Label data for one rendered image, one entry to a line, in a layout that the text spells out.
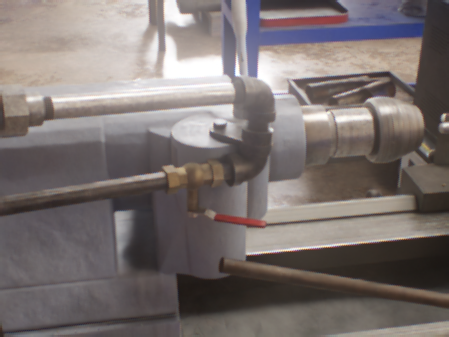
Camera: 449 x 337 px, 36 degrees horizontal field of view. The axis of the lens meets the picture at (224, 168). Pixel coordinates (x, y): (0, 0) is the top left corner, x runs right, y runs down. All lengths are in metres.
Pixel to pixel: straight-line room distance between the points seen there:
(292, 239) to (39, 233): 0.48
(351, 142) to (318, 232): 0.31
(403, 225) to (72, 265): 0.61
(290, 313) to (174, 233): 0.42
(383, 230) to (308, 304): 0.18
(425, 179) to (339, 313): 0.29
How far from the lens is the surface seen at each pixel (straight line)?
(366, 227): 1.20
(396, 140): 0.91
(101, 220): 0.82
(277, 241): 1.15
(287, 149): 0.85
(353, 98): 3.11
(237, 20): 0.82
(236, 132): 0.74
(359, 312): 1.20
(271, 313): 1.18
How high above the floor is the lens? 1.49
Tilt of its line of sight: 29 degrees down
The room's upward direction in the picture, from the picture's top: straight up
